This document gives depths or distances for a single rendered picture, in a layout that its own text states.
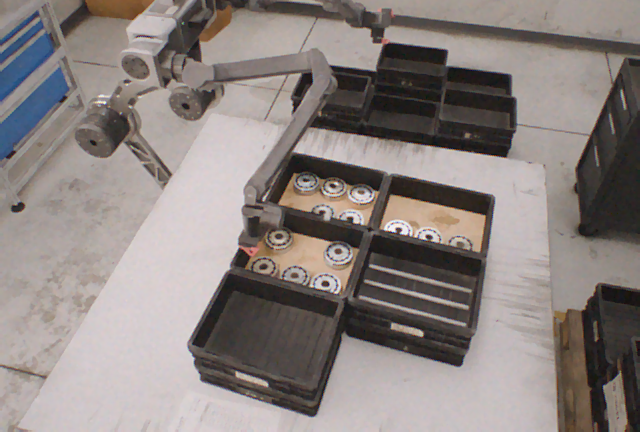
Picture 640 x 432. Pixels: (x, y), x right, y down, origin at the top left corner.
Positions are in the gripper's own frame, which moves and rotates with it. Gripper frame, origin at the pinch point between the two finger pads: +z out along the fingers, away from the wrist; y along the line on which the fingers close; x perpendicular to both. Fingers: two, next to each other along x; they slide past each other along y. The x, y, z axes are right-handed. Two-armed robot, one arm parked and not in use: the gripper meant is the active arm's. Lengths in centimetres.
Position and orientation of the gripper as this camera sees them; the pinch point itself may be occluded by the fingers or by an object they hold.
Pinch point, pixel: (255, 246)
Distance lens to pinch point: 182.9
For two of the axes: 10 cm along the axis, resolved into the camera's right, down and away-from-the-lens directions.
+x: -9.4, -2.6, 2.0
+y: 3.3, -7.1, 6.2
